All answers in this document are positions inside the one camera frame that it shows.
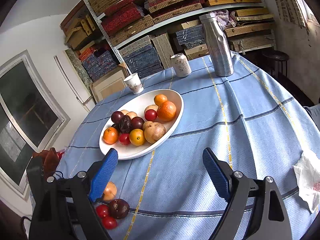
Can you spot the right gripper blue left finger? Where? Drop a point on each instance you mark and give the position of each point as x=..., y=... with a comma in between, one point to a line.
x=100, y=173

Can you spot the white paper cup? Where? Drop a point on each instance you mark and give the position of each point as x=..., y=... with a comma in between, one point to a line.
x=134, y=83

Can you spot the crumpled white tissue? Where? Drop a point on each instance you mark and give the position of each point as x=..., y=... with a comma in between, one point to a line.
x=307, y=176

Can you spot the tan potato-like fruit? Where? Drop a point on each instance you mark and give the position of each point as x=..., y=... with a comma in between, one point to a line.
x=154, y=131

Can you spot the dark plum on table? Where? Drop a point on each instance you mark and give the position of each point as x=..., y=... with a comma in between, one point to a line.
x=117, y=116

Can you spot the small tan fruit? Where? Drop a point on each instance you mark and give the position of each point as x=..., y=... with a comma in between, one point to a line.
x=131, y=115

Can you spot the yellow orange citrus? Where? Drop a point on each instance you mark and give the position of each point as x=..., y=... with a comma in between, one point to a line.
x=137, y=137

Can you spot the large yellow passion fruit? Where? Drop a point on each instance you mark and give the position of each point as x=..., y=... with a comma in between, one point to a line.
x=124, y=112

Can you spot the small orange kumquat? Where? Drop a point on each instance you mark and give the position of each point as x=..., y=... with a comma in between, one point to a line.
x=159, y=99

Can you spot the red cherry tomato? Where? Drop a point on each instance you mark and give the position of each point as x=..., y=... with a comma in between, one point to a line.
x=124, y=139

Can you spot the orange mandarin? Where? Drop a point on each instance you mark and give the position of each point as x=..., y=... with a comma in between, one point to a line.
x=110, y=136

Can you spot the dark red plum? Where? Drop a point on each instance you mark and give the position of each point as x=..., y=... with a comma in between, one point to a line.
x=137, y=123

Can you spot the framed cardboard panel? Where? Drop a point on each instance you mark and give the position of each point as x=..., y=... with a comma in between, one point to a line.
x=110, y=83

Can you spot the window with white frame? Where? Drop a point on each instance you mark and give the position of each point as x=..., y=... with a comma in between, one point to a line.
x=31, y=119

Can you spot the white drink can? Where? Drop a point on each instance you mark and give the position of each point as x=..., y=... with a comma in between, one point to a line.
x=181, y=65

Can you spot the pink crumpled cloth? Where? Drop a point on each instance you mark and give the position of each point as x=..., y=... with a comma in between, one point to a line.
x=225, y=19

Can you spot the metal storage shelf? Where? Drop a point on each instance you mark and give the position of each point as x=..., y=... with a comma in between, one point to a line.
x=176, y=15

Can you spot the orange tangerine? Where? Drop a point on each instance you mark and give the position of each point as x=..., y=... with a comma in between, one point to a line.
x=166, y=111

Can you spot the brown plush toy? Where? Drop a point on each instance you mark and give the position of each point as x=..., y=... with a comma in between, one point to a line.
x=50, y=161

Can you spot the small red tomato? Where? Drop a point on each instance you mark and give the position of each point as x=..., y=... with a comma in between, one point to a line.
x=102, y=211

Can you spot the silver metal bottle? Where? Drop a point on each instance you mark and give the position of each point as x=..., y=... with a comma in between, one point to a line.
x=217, y=45

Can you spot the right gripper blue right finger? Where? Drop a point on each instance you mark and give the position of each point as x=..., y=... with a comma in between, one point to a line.
x=219, y=172

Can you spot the tan round fruit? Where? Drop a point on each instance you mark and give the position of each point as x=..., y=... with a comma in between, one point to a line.
x=151, y=107

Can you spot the white oval plate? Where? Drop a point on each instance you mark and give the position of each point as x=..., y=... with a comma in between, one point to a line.
x=138, y=105

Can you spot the blue checked tablecloth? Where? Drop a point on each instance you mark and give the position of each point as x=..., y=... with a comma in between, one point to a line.
x=248, y=118

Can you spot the dark brown mangosteen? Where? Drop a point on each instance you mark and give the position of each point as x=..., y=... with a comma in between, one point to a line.
x=125, y=124

